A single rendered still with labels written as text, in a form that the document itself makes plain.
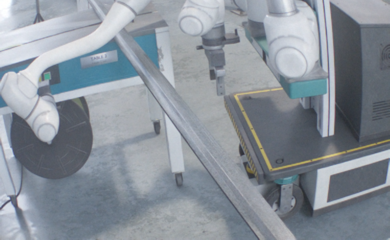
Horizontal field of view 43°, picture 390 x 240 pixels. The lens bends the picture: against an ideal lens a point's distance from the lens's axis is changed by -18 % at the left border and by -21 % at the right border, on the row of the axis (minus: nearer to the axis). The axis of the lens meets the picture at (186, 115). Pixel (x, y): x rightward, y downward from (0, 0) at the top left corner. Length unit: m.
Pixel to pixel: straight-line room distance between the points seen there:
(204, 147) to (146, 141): 1.63
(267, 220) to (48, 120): 0.93
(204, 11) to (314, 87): 0.48
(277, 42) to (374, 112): 0.69
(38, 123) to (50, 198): 0.89
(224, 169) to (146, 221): 1.17
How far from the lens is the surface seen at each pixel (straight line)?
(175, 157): 2.53
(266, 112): 2.47
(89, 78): 2.32
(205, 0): 1.78
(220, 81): 1.99
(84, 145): 2.63
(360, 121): 2.20
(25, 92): 1.83
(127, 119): 3.24
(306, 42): 1.71
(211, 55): 1.97
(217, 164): 1.31
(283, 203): 2.25
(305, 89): 1.96
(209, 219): 2.39
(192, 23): 1.75
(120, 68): 2.32
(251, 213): 1.16
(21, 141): 2.62
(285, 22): 1.70
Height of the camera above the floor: 1.45
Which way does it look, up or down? 27 degrees down
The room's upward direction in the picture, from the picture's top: 6 degrees counter-clockwise
